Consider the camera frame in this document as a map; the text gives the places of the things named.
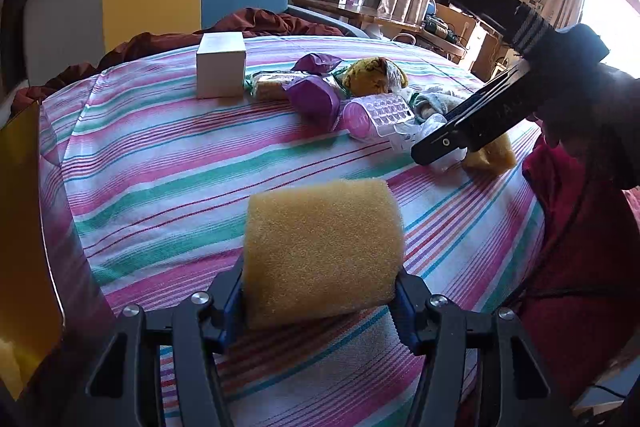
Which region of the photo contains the pink translucent packet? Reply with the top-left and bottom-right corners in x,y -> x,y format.
340,94 -> 416,142

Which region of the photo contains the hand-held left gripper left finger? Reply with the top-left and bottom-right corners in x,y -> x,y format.
65,257 -> 246,427

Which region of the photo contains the red jacket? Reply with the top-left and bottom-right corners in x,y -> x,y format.
520,132 -> 640,388

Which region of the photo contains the snack bar packet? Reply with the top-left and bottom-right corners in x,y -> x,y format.
245,71 -> 306,102

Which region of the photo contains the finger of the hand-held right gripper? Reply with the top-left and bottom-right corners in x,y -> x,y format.
446,62 -> 531,125
411,77 -> 543,166

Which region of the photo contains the person's right hand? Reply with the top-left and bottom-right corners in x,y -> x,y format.
537,67 -> 640,190

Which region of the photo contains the purple packet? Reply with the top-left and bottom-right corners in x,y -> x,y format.
291,53 -> 343,75
286,76 -> 343,128

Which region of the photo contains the gold metal tin box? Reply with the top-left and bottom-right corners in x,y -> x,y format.
0,102 -> 66,400

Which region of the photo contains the floppy yellow sponge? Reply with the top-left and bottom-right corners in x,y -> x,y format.
460,132 -> 518,172

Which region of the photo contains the white soap box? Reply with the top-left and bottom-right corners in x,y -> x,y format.
196,33 -> 247,100

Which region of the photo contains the clear plastic bag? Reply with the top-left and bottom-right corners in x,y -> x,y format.
390,114 -> 468,172

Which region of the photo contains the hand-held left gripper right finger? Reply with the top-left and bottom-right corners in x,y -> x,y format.
395,272 -> 571,427

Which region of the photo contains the dark red blanket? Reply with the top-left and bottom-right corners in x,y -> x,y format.
15,7 -> 351,108

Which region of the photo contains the wooden side table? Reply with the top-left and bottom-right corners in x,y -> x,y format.
292,0 -> 423,34

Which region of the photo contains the wooden desk shelf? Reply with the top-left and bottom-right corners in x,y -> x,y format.
422,2 -> 518,80

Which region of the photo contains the grey cloth bundle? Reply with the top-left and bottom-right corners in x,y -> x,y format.
407,84 -> 473,128

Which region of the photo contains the rectangular yellow sponge block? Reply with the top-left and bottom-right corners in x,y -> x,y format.
242,178 -> 406,332

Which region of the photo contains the black bed post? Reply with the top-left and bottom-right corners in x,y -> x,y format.
0,0 -> 34,94

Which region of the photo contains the yellow plush toy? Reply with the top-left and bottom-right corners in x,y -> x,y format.
342,57 -> 408,98

